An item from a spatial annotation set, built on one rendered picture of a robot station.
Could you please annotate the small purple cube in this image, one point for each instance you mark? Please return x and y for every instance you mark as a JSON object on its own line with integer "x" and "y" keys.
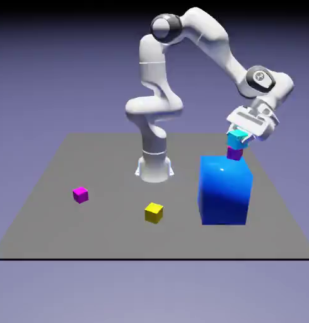
{"x": 234, "y": 153}

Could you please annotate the small cyan cube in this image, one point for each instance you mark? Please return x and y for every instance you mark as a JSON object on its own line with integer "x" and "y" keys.
{"x": 236, "y": 139}

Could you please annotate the small magenta cube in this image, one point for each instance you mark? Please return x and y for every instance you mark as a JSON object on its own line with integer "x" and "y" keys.
{"x": 80, "y": 194}

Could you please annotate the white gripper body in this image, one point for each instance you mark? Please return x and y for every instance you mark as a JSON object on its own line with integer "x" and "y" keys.
{"x": 253, "y": 122}

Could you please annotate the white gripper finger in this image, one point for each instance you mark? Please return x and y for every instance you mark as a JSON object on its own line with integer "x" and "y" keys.
{"x": 250, "y": 138}
{"x": 231, "y": 128}

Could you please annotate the small yellow cube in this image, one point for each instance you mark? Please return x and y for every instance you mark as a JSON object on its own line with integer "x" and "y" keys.
{"x": 153, "y": 213}

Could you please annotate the large blue box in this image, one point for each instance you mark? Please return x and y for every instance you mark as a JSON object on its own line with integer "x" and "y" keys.
{"x": 223, "y": 189}

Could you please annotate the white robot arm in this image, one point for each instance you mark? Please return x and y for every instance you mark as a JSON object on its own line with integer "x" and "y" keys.
{"x": 154, "y": 75}

